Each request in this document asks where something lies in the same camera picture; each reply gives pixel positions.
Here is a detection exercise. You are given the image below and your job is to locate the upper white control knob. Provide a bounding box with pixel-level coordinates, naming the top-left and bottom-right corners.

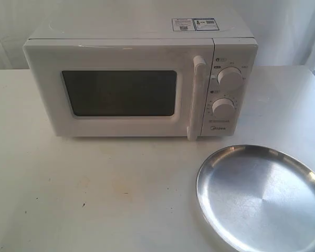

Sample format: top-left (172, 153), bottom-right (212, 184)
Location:
top-left (217, 67), bottom-right (243, 90)

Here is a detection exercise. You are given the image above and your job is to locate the white curtain backdrop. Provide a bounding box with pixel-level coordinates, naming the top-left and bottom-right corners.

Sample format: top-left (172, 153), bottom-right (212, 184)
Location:
top-left (0, 1), bottom-right (315, 69)

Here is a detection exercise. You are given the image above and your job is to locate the lower white control knob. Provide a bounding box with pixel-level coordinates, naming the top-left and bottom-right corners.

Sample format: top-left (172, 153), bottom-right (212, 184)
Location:
top-left (212, 98), bottom-right (235, 119)

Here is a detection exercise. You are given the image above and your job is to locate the white microwave door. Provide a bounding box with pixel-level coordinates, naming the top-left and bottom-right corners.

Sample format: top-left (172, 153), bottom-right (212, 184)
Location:
top-left (23, 39), bottom-right (215, 140)

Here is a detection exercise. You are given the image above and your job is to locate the round stainless steel plate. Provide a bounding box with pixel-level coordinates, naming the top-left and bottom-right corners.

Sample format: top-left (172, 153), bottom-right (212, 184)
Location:
top-left (196, 145), bottom-right (315, 251)

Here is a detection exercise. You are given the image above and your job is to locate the white control knob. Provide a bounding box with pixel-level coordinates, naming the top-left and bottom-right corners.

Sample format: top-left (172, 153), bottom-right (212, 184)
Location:
top-left (217, 67), bottom-right (243, 90)
top-left (212, 98), bottom-right (235, 119)

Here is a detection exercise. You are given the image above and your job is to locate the white microwave oven body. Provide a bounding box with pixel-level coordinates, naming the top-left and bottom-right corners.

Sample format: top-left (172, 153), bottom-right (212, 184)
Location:
top-left (28, 6), bottom-right (258, 141)

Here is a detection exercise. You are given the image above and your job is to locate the blue white label sticker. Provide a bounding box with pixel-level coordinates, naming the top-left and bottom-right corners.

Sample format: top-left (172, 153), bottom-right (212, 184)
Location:
top-left (172, 18), bottom-right (219, 32)

